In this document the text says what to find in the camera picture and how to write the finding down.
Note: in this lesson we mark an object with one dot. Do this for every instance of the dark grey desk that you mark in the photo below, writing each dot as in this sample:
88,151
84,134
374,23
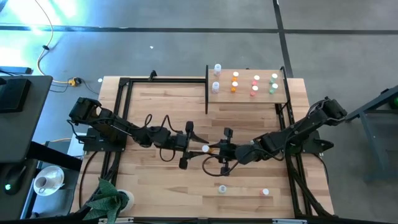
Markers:
28,130

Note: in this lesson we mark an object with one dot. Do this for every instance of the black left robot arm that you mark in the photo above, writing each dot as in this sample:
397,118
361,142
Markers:
121,127

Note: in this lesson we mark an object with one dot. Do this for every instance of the black clamp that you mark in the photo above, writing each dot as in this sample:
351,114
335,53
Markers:
152,75

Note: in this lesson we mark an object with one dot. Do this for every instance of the white paper sheet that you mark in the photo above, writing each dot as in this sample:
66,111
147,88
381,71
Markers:
74,149

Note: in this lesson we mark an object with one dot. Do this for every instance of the silver metal bracket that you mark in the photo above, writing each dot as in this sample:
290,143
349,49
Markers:
116,220
289,221

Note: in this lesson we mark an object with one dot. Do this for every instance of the black computer mouse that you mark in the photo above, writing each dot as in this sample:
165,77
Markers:
14,180

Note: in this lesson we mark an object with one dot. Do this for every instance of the green leafy plant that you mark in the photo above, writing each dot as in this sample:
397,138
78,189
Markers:
104,202

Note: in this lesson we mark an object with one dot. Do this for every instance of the white plant pot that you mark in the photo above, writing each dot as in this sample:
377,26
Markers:
130,200

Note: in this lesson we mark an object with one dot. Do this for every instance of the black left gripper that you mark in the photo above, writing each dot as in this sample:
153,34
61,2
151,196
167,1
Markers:
178,143

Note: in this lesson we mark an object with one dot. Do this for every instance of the clear pill jar white cap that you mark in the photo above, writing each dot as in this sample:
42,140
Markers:
217,68
215,86
222,188

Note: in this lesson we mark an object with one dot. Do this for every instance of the black metal shelf leg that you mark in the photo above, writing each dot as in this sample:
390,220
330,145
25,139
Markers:
206,93
285,84

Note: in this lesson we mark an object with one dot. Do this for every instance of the green round object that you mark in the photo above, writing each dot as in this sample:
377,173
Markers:
395,102

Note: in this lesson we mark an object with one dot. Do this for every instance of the black power strip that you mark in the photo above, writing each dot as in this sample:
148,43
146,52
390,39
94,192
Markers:
15,70

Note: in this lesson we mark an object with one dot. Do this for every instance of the black rectangular device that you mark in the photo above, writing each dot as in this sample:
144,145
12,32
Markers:
14,95

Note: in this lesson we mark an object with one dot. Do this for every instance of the white cup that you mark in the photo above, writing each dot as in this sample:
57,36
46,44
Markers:
43,184

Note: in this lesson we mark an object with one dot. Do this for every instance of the blue-grey metal cart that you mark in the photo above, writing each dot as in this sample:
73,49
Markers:
382,146

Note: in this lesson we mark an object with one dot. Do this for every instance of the yellow power plug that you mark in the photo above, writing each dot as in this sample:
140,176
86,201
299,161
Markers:
73,82

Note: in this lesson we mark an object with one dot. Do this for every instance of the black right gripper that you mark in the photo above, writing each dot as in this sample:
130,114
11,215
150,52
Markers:
227,151

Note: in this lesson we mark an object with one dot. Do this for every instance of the wooden shelf board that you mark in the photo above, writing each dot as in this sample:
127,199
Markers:
245,98

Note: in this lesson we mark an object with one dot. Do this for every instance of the green pill bottle white cap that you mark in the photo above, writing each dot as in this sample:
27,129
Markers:
274,86
274,75

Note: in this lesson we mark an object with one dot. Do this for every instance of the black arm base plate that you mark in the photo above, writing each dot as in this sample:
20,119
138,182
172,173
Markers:
320,146
93,144

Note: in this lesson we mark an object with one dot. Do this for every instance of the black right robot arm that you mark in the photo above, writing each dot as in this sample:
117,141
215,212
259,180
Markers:
289,133

